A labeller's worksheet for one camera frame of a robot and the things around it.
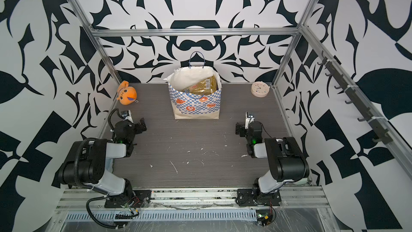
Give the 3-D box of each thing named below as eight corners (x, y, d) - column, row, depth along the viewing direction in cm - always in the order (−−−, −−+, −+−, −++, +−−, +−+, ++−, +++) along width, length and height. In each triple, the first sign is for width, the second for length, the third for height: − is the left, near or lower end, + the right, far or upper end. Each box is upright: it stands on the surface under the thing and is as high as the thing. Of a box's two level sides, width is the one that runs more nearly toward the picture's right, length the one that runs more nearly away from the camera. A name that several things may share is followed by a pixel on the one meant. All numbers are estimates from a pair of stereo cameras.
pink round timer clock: (252, 97, 116) (253, 93, 113) (249, 85, 124) (250, 81, 121) (270, 97, 116) (272, 93, 113) (266, 85, 124) (267, 81, 121)
